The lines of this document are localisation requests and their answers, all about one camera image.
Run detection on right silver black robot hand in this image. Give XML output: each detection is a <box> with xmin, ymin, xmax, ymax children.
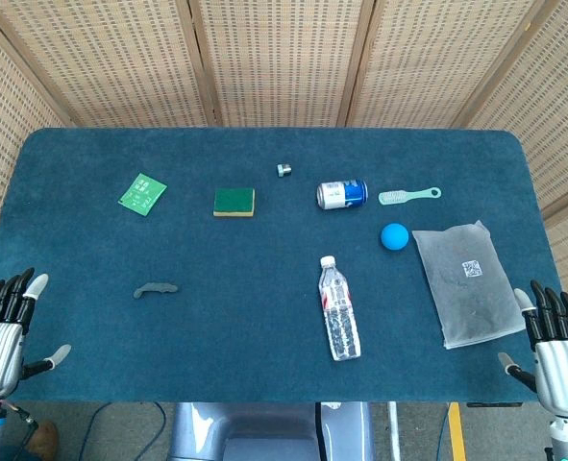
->
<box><xmin>498</xmin><ymin>280</ymin><xmax>568</xmax><ymax>417</ymax></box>

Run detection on grey worm-shaped object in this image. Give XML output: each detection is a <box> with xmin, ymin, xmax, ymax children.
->
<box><xmin>133</xmin><ymin>281</ymin><xmax>180</xmax><ymax>302</ymax></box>

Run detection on brown rounded object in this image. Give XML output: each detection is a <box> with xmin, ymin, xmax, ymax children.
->
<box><xmin>26</xmin><ymin>420</ymin><xmax>59</xmax><ymax>457</ymax></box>

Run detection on grey translucent plastic bag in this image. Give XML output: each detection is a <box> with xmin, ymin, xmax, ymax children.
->
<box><xmin>411</xmin><ymin>219</ymin><xmax>528</xmax><ymax>351</ymax></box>

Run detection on green paper packet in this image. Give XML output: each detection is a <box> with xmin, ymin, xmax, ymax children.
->
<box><xmin>117</xmin><ymin>172</ymin><xmax>168</xmax><ymax>217</ymax></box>

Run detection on blue ball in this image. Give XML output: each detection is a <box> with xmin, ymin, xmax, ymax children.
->
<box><xmin>380</xmin><ymin>222</ymin><xmax>410</xmax><ymax>252</ymax></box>

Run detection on blue felt table cover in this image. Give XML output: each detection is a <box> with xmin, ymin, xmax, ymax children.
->
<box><xmin>0</xmin><ymin>127</ymin><xmax>568</xmax><ymax>404</ymax></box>

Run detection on clear plastic water bottle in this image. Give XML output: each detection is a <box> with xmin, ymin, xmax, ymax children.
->
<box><xmin>317</xmin><ymin>255</ymin><xmax>362</xmax><ymax>362</ymax></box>

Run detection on mint green brush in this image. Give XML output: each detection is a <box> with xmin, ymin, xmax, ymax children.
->
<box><xmin>378</xmin><ymin>186</ymin><xmax>442</xmax><ymax>206</ymax></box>

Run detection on green yellow sponge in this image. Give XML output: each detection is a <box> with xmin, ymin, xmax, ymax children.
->
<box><xmin>212</xmin><ymin>187</ymin><xmax>257</xmax><ymax>218</ymax></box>

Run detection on blue white soda can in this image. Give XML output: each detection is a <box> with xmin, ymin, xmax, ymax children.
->
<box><xmin>316</xmin><ymin>179</ymin><xmax>369</xmax><ymax>211</ymax></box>

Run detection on grey robot torso base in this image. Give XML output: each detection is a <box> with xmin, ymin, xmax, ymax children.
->
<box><xmin>166</xmin><ymin>401</ymin><xmax>376</xmax><ymax>461</ymax></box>

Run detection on bamboo folding screen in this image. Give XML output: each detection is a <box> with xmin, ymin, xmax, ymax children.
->
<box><xmin>0</xmin><ymin>0</ymin><xmax>568</xmax><ymax>332</ymax></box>

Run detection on blue floor cable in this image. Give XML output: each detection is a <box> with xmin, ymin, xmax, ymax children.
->
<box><xmin>79</xmin><ymin>401</ymin><xmax>168</xmax><ymax>461</ymax></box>

